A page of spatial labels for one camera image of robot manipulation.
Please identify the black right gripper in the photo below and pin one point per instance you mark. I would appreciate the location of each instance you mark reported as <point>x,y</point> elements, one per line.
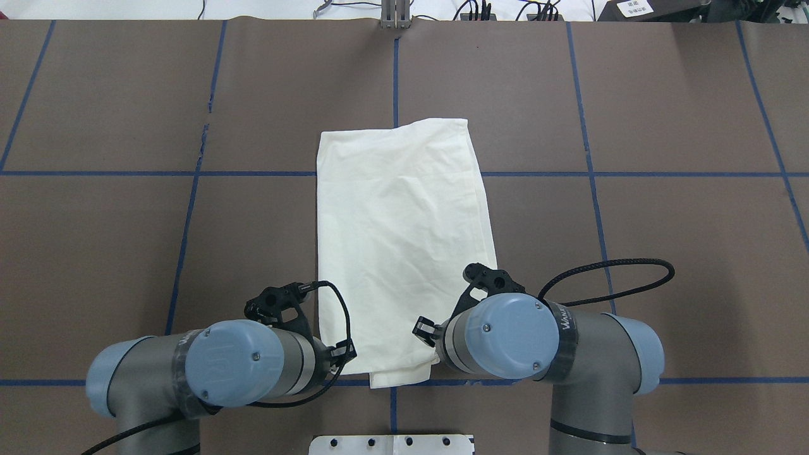
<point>424,330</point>

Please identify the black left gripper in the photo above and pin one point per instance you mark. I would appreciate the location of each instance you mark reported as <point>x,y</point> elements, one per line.
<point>342,349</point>

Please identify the cream long-sleeve cat shirt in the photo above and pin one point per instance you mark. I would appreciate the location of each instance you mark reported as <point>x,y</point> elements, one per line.
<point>400,213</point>

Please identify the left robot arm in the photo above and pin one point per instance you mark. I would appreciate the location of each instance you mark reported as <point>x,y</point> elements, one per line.
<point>158,388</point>

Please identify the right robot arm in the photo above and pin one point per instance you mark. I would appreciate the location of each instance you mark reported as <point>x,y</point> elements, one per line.
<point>596,363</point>

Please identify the black box with label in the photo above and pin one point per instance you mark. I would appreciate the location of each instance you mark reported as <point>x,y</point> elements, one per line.
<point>653,11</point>

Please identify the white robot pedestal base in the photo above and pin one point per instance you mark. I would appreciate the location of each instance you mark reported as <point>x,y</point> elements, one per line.
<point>393,444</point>

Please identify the aluminium frame post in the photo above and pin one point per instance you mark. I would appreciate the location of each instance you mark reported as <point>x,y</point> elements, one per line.
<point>395,14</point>

